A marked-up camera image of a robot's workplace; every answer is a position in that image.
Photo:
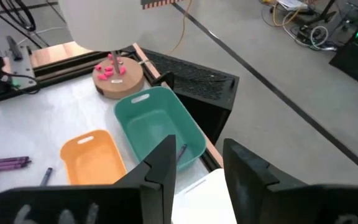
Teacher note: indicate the white shade wooden base lamp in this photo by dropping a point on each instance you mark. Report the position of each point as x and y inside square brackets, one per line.
[104, 18]

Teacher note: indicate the teal plastic bin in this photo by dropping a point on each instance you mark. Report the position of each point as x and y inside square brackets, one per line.
[154, 124]

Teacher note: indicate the black mesh box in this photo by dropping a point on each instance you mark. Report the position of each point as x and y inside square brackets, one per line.
[197, 81]

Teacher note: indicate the white plastic bin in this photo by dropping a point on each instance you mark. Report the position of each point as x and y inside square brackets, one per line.
[204, 199]

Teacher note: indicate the purple crayon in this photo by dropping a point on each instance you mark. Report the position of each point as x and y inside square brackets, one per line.
[5, 160]
[8, 166]

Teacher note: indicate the yellow-orange plastic bin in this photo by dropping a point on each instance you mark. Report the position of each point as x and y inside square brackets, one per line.
[95, 161]

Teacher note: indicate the black computer with green light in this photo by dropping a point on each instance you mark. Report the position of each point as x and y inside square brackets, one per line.
[356, 56]

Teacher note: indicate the black mat with striped edge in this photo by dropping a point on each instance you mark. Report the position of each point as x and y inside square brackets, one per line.
[160, 3]

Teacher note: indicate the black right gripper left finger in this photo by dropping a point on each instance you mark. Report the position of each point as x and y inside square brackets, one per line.
[157, 174]

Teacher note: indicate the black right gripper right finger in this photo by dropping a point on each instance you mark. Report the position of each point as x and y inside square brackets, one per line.
[247, 186]

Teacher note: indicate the dark blue crayon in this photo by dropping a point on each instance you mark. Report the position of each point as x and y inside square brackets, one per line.
[46, 176]

